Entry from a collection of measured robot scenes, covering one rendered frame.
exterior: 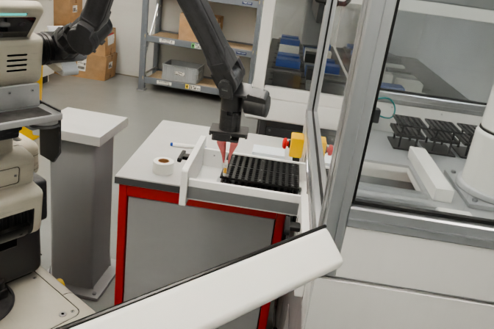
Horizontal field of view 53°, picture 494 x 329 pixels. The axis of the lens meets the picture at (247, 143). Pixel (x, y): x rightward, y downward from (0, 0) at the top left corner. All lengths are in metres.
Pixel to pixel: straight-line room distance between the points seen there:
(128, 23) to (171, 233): 4.46
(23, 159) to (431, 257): 1.06
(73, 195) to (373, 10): 1.65
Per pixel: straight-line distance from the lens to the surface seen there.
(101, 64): 5.77
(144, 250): 1.80
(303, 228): 1.13
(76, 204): 2.21
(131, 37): 6.00
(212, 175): 1.54
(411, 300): 1.01
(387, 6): 0.81
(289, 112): 2.23
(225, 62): 1.21
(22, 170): 1.50
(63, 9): 5.85
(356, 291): 0.99
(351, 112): 0.83
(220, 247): 1.73
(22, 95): 1.40
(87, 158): 2.10
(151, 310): 0.44
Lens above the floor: 1.47
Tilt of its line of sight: 20 degrees down
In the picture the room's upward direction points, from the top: 8 degrees clockwise
